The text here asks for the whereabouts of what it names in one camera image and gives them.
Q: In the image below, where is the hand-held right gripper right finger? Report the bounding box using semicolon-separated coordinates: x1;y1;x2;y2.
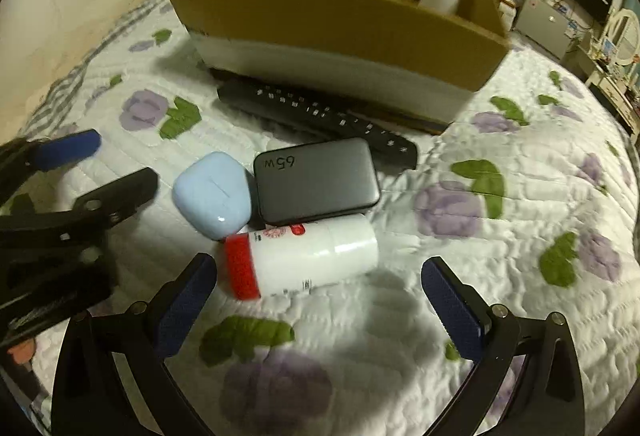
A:
421;256;586;436

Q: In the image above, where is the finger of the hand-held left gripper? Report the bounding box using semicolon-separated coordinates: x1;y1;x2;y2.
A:
0;167;160;257
0;129;102;207

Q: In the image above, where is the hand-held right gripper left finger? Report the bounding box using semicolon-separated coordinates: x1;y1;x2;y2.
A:
51;252;218;436

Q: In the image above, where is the light blue earbuds case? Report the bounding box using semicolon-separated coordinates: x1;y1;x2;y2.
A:
172;151;255;240

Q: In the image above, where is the white medicine bottle red label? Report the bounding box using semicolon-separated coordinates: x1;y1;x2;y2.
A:
223;213;379;301

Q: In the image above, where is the grey power bank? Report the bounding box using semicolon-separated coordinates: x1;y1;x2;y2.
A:
253;138;382;226

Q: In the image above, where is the black remote control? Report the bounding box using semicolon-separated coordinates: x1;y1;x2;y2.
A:
216;80;419;171

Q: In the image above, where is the cardboard box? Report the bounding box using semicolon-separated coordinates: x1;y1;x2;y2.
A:
167;0;512;134

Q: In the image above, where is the person's left hand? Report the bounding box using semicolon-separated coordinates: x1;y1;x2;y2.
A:
5;333;38;367

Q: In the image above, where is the floral quilted bedspread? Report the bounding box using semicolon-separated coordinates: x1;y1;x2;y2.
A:
20;0;640;436

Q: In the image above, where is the white dressing table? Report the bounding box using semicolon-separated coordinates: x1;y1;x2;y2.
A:
585;66;640;137

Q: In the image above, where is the grey cabinet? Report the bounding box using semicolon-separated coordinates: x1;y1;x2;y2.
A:
514;0;576;62

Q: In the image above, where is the white vanity mirror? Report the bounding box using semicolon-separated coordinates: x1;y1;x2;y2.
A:
602;8;640;67

